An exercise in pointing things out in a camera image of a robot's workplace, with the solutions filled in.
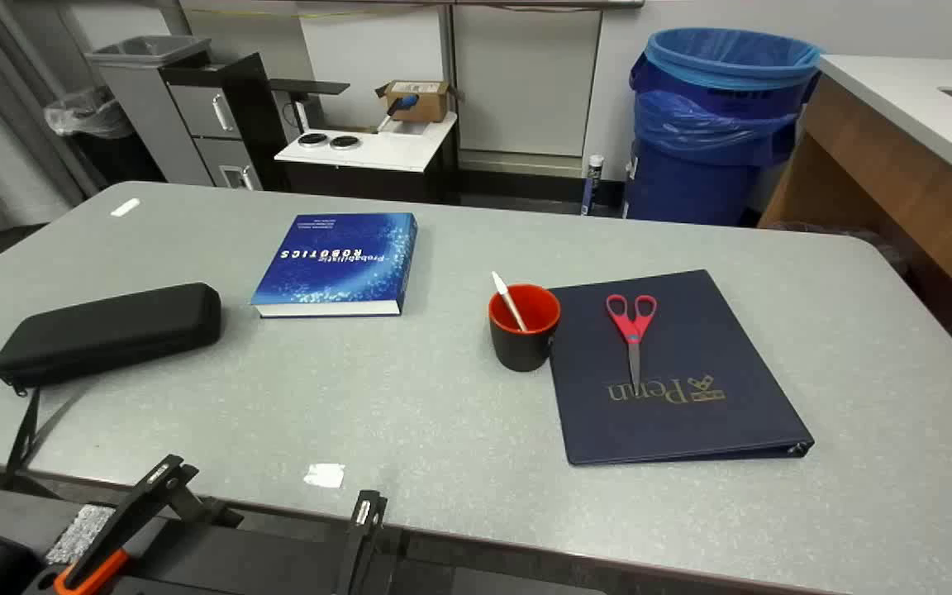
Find clear plastic bottle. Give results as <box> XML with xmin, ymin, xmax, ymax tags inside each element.
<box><xmin>578</xmin><ymin>152</ymin><xmax>608</xmax><ymax>217</ymax></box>

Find clear plastic bag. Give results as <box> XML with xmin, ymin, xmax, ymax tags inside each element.
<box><xmin>44</xmin><ymin>82</ymin><xmax>134</xmax><ymax>143</ymax></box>

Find white square sticker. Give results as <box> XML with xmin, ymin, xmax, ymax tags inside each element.
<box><xmin>301</xmin><ymin>460</ymin><xmax>346</xmax><ymax>491</ymax></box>

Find white wall panel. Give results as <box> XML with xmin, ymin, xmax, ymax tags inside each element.
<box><xmin>445</xmin><ymin>3</ymin><xmax>608</xmax><ymax>177</ymax></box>

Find blue hardcover book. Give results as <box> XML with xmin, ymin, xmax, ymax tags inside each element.
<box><xmin>253</xmin><ymin>209</ymin><xmax>420</xmax><ymax>319</ymax></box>

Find cardboard box blue item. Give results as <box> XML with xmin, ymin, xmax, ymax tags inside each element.
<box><xmin>374</xmin><ymin>75</ymin><xmax>452</xmax><ymax>129</ymax></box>

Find orange handled black clamp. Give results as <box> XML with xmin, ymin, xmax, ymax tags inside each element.
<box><xmin>50</xmin><ymin>453</ymin><xmax>247</xmax><ymax>595</ymax></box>

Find black case strap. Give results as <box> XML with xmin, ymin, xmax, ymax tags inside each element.
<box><xmin>2</xmin><ymin>379</ymin><xmax>63</xmax><ymax>480</ymax></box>

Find wooden counter white top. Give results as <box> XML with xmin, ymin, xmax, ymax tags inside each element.
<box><xmin>758</xmin><ymin>53</ymin><xmax>952</xmax><ymax>323</ymax></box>

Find grey filing cabinet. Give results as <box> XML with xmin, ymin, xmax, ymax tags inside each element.
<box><xmin>83</xmin><ymin>33</ymin><xmax>265</xmax><ymax>190</ymax></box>

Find small white side table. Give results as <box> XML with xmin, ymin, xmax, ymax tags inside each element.
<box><xmin>272</xmin><ymin>110</ymin><xmax>463</xmax><ymax>209</ymax></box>

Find small black table clamp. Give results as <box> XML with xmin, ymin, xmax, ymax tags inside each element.
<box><xmin>342</xmin><ymin>486</ymin><xmax>395</xmax><ymax>595</ymax></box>

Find blue lined trash bin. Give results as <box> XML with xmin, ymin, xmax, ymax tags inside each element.
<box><xmin>623</xmin><ymin>24</ymin><xmax>826</xmax><ymax>228</ymax></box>

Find black zip case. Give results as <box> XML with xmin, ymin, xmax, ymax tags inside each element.
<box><xmin>0</xmin><ymin>280</ymin><xmax>226</xmax><ymax>394</ymax></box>

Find navy Penn binder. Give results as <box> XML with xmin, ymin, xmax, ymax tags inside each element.
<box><xmin>546</xmin><ymin>266</ymin><xmax>818</xmax><ymax>468</ymax></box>

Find red scissors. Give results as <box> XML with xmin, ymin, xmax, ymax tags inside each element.
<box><xmin>601</xmin><ymin>289</ymin><xmax>661</xmax><ymax>394</ymax></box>

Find white pen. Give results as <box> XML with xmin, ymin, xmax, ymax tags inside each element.
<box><xmin>491</xmin><ymin>266</ymin><xmax>534</xmax><ymax>338</ymax></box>

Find black mug red inside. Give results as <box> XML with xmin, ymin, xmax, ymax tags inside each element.
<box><xmin>486</xmin><ymin>280</ymin><xmax>567</xmax><ymax>374</ymax></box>

